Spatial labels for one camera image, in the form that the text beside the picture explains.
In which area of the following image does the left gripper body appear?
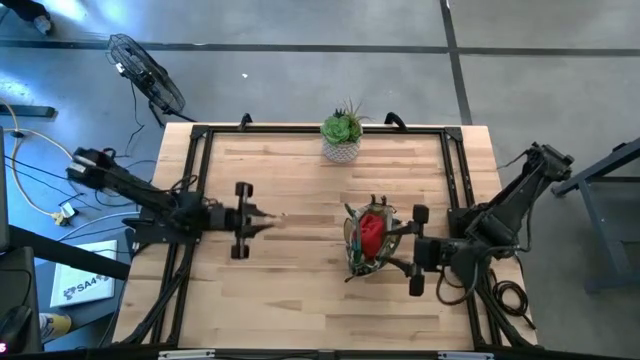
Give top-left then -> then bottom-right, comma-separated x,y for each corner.
222,182 -> 257,260

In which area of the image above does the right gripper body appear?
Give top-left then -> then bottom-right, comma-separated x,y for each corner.
408,204 -> 444,298

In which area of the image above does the red gardening glove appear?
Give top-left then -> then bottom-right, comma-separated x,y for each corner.
357,213 -> 387,261

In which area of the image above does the beige green gardening bag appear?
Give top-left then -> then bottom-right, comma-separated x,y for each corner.
342,194 -> 405,285

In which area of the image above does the succulent plant in white pot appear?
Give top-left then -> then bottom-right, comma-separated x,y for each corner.
319,98 -> 371,165

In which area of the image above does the white printed box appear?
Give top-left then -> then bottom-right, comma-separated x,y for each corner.
48,239 -> 119,309

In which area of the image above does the dark metal side table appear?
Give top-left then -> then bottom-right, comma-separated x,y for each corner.
549,137 -> 640,294

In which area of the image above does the black floor fan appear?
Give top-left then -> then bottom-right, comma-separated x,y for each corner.
104,33 -> 197,129

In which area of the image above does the black diagonal beam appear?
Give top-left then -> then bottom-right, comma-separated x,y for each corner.
7,224 -> 132,281

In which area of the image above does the yellow white container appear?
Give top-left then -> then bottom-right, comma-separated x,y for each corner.
38,312 -> 73,345

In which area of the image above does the black floor bar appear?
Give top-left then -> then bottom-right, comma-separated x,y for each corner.
0,104 -> 56,119

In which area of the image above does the person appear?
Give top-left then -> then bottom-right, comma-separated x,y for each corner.
0,0 -> 54,36

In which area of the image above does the coiled black cable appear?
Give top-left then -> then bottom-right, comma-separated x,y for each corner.
489,267 -> 537,331

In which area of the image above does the black aluminium table frame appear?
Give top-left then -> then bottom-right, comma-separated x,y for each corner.
112,122 -> 539,351

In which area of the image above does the white metal bracket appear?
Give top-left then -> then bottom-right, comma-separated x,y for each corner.
438,350 -> 496,360
158,349 -> 217,360

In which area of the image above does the cream extension cable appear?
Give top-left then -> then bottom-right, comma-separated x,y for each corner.
0,97 -> 81,226

